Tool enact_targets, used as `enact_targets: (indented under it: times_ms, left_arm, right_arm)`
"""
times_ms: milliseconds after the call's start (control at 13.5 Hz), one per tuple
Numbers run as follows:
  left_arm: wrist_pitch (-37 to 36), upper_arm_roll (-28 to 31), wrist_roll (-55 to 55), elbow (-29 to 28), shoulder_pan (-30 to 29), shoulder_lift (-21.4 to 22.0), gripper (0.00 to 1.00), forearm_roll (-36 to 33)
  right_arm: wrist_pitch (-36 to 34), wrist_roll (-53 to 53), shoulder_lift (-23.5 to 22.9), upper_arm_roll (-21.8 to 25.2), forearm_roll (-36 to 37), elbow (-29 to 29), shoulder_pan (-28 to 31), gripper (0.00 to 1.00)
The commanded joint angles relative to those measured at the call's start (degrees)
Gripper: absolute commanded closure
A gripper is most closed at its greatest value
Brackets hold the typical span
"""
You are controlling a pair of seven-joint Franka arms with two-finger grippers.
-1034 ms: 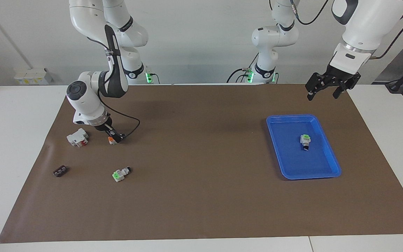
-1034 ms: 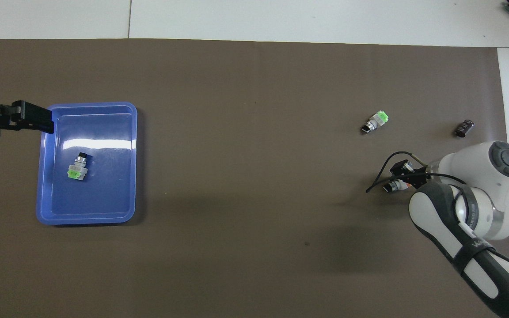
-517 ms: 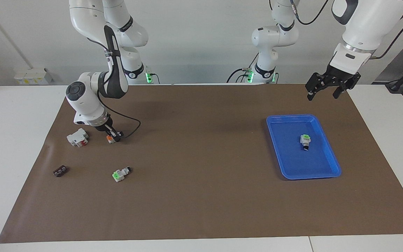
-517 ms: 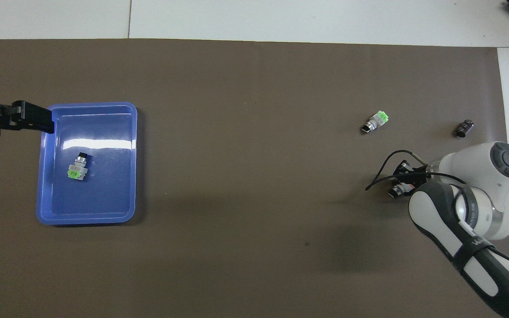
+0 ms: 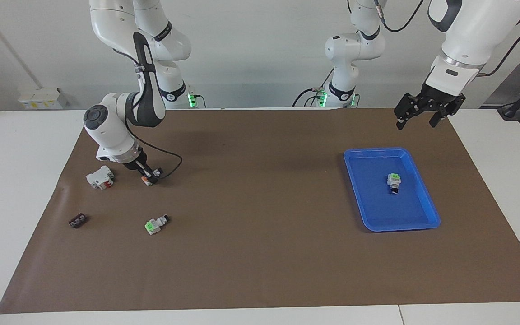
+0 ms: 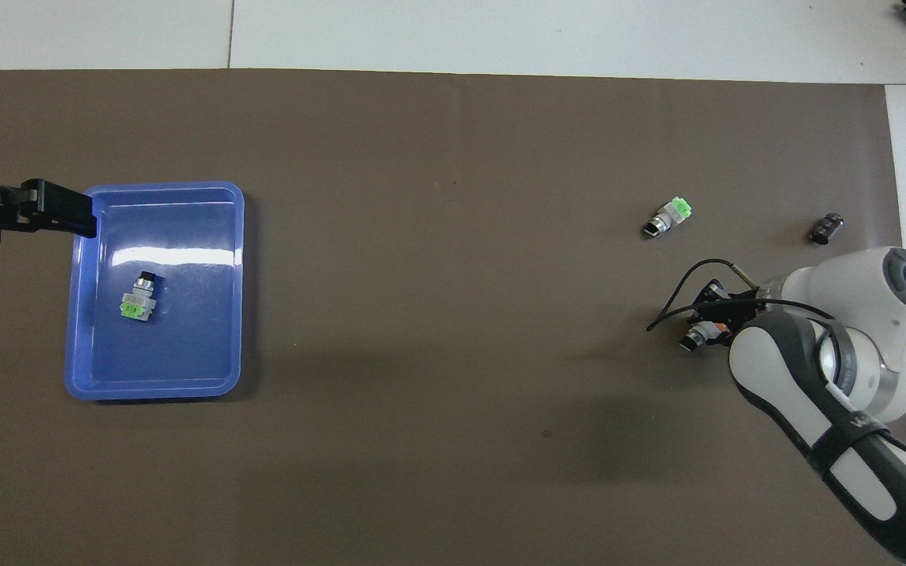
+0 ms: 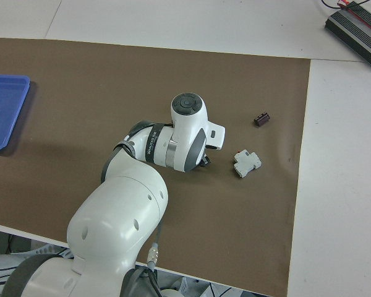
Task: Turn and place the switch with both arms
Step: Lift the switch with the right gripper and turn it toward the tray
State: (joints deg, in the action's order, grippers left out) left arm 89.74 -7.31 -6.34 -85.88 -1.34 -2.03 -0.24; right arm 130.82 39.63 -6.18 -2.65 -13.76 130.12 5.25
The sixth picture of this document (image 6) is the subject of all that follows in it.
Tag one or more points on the small black terminal block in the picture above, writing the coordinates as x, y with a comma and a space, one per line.
826, 228

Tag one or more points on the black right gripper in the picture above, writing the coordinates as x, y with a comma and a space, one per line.
745, 305

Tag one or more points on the green push button switch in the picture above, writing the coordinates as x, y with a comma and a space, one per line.
667, 218
138, 303

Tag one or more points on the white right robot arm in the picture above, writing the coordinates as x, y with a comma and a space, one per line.
862, 314

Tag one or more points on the blue plastic tray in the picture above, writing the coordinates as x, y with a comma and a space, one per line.
185, 346

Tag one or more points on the brown table mat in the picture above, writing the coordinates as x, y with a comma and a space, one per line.
453, 314

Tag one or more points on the orange push button switch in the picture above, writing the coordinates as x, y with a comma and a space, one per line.
701, 334

